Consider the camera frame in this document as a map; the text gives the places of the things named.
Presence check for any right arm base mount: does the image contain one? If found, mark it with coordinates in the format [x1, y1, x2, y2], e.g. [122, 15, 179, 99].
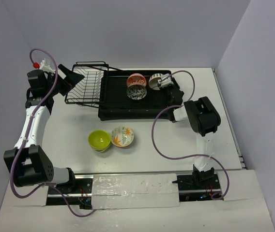
[172, 174, 222, 202]

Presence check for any purple cable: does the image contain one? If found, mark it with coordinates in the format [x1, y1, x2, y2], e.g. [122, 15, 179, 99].
[151, 70, 230, 201]
[9, 48, 97, 217]

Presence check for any orange floral bowl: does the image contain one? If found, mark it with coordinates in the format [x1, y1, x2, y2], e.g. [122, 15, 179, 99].
[126, 73, 147, 87]

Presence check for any white taped sheet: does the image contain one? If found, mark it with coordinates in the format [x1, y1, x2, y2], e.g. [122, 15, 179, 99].
[92, 174, 180, 209]

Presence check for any black leaf pattern bowl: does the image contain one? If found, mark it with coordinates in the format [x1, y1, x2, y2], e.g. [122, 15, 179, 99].
[126, 85, 147, 101]

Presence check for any green bowl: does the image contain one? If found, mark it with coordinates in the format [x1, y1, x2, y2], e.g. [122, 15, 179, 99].
[88, 130, 111, 152]

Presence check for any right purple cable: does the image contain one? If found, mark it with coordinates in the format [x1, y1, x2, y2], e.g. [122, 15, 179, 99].
[151, 70, 230, 201]

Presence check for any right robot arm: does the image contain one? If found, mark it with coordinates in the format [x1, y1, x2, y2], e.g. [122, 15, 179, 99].
[173, 96, 221, 189]

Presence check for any white bowl pink rim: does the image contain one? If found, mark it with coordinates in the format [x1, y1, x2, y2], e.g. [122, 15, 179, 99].
[149, 73, 163, 90]

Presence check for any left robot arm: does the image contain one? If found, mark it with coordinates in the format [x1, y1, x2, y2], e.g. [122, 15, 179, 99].
[3, 64, 84, 193]

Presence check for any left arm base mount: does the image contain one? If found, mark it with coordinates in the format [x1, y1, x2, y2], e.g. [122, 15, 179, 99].
[46, 175, 93, 210]

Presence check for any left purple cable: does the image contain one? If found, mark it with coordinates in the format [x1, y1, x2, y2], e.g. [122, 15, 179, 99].
[9, 48, 97, 217]

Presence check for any leaf pattern white bowl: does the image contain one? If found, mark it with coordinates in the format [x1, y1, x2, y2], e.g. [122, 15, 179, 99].
[110, 126, 134, 148]

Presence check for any black wire plate rack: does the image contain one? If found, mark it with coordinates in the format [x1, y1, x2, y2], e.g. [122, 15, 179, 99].
[64, 61, 109, 108]

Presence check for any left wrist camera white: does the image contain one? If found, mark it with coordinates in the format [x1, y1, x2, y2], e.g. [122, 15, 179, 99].
[32, 58, 55, 73]

